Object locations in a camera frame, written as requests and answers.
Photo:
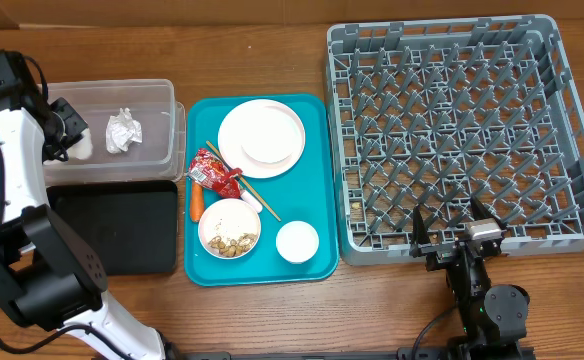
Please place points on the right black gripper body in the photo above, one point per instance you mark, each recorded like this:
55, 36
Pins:
446, 252

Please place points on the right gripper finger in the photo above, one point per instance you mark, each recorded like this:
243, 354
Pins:
479, 211
420, 234

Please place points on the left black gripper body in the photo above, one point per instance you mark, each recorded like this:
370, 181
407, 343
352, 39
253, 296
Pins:
58, 148

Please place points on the white napkin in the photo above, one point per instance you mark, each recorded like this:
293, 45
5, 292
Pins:
83, 149

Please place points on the white green tissue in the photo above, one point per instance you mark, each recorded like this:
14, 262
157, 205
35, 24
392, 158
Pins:
121, 131

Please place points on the red snack wrapper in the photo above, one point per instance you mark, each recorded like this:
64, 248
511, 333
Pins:
208, 171

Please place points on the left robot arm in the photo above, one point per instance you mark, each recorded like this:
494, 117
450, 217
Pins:
52, 282

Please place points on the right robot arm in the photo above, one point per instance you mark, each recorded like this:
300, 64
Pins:
493, 316

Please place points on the grey dishwasher rack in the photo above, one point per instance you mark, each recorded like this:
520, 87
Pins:
431, 114

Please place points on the clear plastic bin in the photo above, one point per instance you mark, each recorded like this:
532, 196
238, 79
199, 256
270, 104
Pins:
159, 156

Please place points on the black plastic tray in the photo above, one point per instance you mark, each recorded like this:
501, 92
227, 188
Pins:
132, 226

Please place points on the small white cup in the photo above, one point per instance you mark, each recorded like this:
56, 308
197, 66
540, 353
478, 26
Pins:
297, 242

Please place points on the wooden chopstick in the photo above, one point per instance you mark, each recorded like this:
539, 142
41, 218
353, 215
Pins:
245, 183

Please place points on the orange carrot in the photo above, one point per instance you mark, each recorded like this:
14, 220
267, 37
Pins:
197, 204

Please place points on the teal plastic tray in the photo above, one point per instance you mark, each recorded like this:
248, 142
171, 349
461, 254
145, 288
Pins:
305, 193

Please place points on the small white plate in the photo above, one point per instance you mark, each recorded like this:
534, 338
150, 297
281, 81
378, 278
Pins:
271, 139

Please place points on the white plastic fork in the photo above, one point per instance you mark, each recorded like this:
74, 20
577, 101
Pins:
251, 200

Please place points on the large white plate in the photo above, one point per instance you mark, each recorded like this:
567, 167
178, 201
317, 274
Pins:
230, 136

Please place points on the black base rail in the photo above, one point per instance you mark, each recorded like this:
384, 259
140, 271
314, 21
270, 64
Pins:
292, 356

